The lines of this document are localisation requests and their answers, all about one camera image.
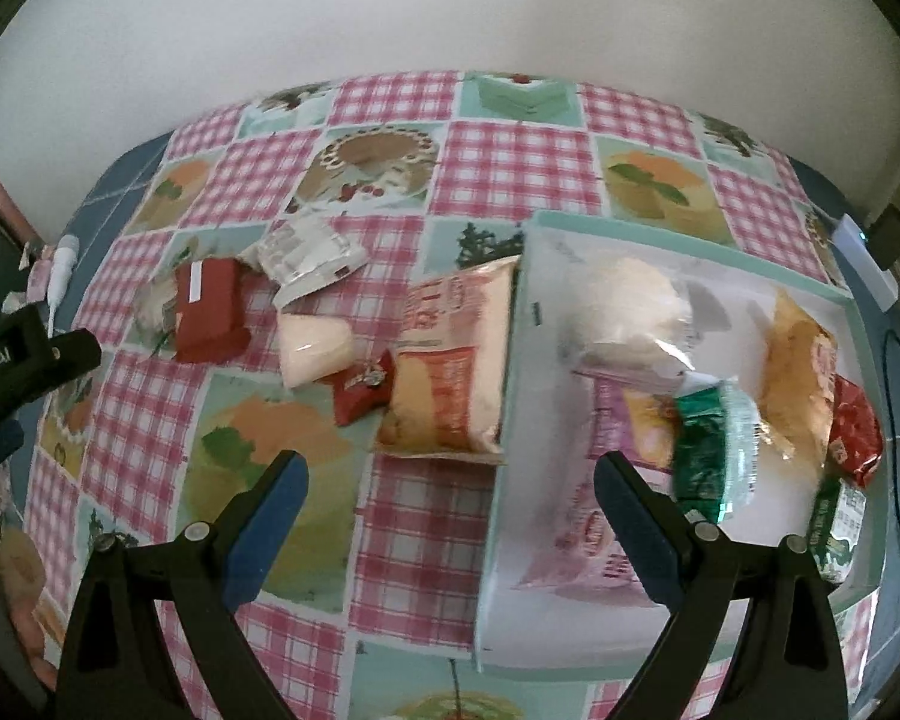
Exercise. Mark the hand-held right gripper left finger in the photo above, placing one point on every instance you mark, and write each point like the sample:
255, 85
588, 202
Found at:
270, 525

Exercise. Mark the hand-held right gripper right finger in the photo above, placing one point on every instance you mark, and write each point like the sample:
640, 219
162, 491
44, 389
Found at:
637, 532

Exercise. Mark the large pink bread packet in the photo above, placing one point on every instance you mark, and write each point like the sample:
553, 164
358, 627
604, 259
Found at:
577, 540

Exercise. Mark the clear cookie packet green edges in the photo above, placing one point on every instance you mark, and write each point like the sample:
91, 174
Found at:
154, 311

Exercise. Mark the green foil packet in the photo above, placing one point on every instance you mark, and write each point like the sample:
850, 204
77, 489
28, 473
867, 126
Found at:
709, 450

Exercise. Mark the red bar packet white label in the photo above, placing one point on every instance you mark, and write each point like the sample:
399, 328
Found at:
206, 315

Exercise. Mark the teal cardboard tray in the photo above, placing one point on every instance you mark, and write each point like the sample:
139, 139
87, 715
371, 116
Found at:
529, 427

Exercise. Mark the small red candy packet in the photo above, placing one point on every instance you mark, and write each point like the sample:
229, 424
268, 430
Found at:
360, 390

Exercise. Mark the white jelly cup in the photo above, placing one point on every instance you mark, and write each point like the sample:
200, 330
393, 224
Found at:
311, 349

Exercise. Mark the green white milk packet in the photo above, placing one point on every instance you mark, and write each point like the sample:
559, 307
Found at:
832, 532

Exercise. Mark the yellow bread packet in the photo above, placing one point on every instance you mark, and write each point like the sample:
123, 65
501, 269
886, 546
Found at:
795, 382

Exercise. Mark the white bun packet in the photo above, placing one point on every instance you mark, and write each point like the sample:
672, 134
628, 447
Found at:
622, 315

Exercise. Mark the orange cream bread packet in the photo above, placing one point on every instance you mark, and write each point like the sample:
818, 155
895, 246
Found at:
450, 390

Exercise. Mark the red flower print packet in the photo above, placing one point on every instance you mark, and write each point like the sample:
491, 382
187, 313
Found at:
855, 427

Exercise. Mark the white grey snack packet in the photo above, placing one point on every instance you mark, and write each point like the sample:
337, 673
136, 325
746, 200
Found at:
304, 255

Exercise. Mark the pink checked printed tablecloth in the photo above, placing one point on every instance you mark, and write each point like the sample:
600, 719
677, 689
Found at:
420, 540

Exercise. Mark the white power strip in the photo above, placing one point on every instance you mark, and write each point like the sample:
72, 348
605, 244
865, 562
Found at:
862, 262

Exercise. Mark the black charger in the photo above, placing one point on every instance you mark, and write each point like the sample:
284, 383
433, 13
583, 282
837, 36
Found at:
889, 240

